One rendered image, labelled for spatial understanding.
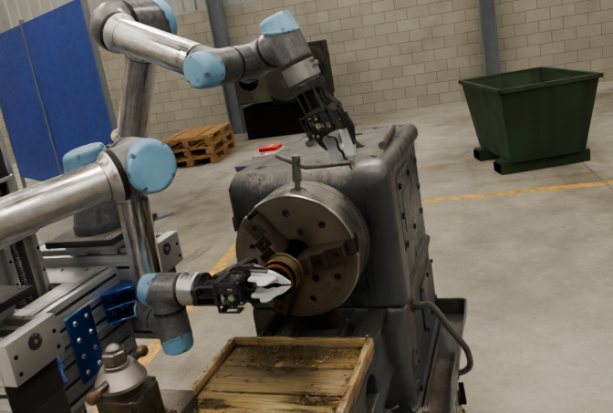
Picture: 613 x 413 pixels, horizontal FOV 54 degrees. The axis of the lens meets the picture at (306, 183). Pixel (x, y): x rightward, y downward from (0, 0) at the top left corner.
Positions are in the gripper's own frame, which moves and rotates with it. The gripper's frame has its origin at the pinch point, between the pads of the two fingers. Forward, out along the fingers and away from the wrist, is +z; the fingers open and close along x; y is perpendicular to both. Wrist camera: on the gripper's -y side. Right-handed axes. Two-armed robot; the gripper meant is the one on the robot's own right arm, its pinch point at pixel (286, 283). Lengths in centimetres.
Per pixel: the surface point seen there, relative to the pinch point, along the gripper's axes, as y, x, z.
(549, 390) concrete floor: -125, -109, 51
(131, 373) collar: 44.0, 5.9, -7.4
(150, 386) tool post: 41.8, 2.3, -6.5
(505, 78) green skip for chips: -590, -32, 31
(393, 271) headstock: -31.2, -11.6, 15.8
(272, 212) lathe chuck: -14.9, 11.3, -7.3
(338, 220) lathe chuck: -15.2, 8.4, 8.8
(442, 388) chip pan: -44, -55, 22
